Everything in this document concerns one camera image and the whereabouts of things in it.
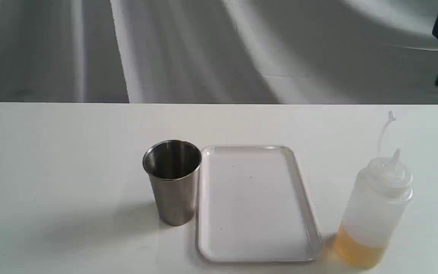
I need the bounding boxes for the stainless steel cup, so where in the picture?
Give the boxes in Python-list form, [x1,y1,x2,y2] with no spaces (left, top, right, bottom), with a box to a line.
[142,139,202,226]

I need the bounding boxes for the clear squeeze bottle with oil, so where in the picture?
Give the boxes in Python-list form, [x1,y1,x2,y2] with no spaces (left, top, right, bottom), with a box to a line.
[333,111,413,269]

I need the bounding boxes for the white rectangular tray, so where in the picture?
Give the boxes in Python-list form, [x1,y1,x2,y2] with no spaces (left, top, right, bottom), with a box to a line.
[196,145,323,263]

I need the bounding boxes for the grey fabric backdrop curtain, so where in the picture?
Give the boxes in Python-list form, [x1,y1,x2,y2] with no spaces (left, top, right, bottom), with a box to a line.
[0,0,438,104]

